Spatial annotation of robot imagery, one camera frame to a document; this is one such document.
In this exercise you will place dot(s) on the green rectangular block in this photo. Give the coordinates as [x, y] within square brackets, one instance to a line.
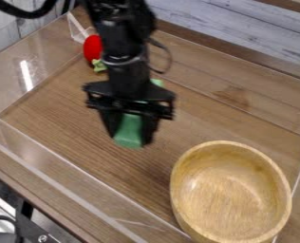
[128, 135]

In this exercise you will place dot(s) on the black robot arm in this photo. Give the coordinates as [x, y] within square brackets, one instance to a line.
[125, 23]

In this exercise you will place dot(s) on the clear acrylic tray wall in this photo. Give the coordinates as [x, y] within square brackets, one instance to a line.
[73, 191]

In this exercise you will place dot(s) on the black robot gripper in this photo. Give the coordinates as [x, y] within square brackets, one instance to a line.
[153, 103]

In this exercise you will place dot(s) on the brown wooden bowl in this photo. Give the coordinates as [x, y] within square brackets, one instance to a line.
[229, 194]

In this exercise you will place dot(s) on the red toy strawberry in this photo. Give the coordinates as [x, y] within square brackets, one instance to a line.
[93, 51]

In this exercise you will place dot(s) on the clear acrylic corner bracket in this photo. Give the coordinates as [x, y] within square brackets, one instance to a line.
[80, 33]

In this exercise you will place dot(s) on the black metal table leg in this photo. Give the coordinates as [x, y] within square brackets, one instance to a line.
[29, 231]

